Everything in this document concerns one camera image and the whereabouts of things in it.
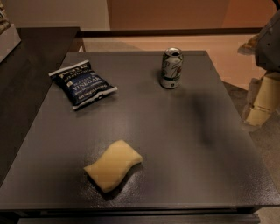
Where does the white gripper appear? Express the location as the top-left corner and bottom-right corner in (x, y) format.
(241, 71), (280, 126)

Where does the yellow sponge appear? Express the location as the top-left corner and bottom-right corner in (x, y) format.
(84, 140), (143, 193)

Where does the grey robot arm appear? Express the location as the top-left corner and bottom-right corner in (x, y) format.
(239, 0), (280, 131)

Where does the white green soda can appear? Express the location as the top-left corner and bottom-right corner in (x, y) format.
(160, 47), (184, 89)

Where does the blue vinegar chips bag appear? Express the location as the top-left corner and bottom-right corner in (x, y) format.
(49, 60), (117, 110)

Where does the dark side counter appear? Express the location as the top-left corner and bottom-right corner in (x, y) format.
(0, 27), (80, 185)

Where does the white box at left edge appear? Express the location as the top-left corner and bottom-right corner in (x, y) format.
(0, 3), (22, 63)

